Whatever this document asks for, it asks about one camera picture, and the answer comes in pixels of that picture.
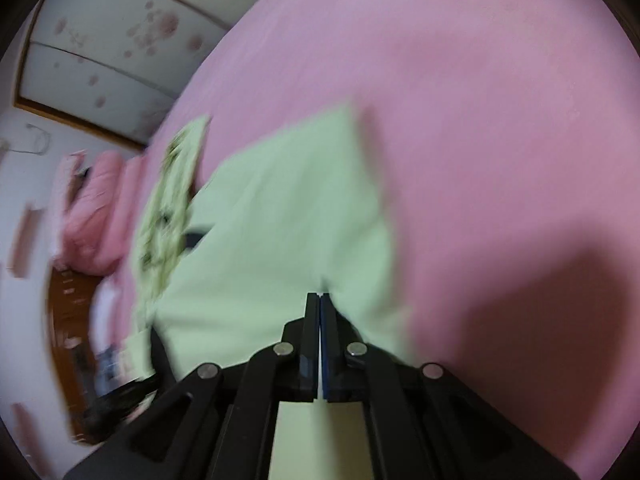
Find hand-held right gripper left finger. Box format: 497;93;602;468
62;292;321;480

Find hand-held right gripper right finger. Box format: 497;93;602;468
320;292;581;480

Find green and black hooded jacket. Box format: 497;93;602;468
122;102;418;480

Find blue jeans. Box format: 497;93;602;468
97;344;132;382

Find white printed pillow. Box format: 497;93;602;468
92;280;122;341

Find wooden headboard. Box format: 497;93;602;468
47;267;126;446

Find folded pink quilt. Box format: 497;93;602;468
52;152;146;276

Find pink fleece bed blanket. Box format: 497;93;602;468
100;0;640;480

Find floral wardrobe doors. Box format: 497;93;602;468
15;0;301;151

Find wooden wall strip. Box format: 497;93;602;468
7;205;43;278

